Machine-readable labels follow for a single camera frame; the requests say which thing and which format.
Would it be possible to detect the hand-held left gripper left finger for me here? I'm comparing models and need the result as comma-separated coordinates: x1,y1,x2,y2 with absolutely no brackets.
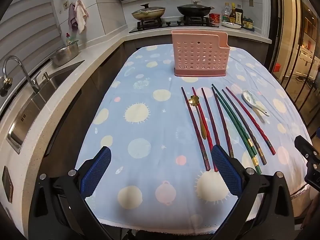
30,146,112,240

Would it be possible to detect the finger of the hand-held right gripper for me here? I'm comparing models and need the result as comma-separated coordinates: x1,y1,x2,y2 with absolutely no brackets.
294,135,315,159

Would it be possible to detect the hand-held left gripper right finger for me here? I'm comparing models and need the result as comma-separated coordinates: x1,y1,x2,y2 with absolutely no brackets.
207,144,294,240

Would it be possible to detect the green chopstick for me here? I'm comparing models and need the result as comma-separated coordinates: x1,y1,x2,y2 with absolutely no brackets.
211,83,258,155
211,87,262,175

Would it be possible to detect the bright red chopstick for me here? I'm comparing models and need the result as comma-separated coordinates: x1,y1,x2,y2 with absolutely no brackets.
192,87,218,172
225,87,276,155

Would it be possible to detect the dark grey chopstick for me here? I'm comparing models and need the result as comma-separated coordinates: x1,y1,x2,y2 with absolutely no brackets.
221,89,267,165

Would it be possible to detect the dark red chopstick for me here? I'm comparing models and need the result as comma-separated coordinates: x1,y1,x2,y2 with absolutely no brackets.
181,86,210,172
214,93,234,158

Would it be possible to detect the white ceramic spoon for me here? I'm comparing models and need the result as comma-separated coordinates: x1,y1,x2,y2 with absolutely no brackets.
250,105,265,123
242,90,270,117

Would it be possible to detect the dark brown chopstick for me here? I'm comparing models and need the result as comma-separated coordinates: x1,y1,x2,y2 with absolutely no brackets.
201,87,221,147

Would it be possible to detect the gold flower-shaped spoon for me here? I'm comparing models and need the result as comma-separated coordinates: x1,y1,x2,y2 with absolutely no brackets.
188,95,208,140

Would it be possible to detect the pink perforated utensil holder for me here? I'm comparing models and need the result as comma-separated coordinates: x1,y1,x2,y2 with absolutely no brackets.
171,29,232,77

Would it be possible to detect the blue planet-print tablecloth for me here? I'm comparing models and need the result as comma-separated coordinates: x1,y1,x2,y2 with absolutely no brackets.
74,45,313,233

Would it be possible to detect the brown counter-front outlet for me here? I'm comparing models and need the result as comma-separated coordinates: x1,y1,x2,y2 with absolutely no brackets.
2,166,14,204

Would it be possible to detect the stainless steel sink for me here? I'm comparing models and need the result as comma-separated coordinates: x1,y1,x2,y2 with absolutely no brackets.
6,60,85,154

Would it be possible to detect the glass sliding door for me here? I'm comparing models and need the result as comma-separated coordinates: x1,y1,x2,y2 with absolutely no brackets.
265,0,320,135

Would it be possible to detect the stainless steel pot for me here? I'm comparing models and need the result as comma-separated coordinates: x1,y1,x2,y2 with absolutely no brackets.
51,40,80,67

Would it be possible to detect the chrome kitchen faucet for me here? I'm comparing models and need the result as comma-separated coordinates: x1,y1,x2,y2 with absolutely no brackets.
1,56,42,94

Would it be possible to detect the green dish soap bottle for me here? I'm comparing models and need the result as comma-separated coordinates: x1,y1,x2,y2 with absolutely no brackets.
65,32,76,46

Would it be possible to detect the white oval plate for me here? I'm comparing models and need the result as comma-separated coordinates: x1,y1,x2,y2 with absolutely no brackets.
221,21,242,29

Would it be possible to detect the dark soy sauce bottle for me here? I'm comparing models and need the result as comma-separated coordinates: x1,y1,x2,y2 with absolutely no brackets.
235,4,244,28

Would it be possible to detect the brown sauce bottle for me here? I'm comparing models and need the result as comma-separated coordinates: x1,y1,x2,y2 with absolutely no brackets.
229,3,237,24

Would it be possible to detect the clear oil bottle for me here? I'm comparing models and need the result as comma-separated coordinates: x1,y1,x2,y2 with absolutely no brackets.
222,2,231,23

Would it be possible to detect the black gas stove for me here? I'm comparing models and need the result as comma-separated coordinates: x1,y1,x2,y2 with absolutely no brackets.
129,15,221,34

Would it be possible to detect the purple hanging cloth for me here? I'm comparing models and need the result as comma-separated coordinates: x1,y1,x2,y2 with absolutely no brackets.
68,3,78,32

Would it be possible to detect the white pink hanging towel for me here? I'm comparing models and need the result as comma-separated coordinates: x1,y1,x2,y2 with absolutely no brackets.
74,0,89,34

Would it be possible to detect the black wok with lid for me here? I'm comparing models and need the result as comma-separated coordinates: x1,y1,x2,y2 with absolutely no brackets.
177,1,215,18

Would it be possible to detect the beige pan with glass lid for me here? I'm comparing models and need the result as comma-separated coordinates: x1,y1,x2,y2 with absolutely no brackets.
131,3,167,22

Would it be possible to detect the white window blind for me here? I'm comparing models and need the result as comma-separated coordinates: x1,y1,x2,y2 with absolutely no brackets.
0,0,62,85

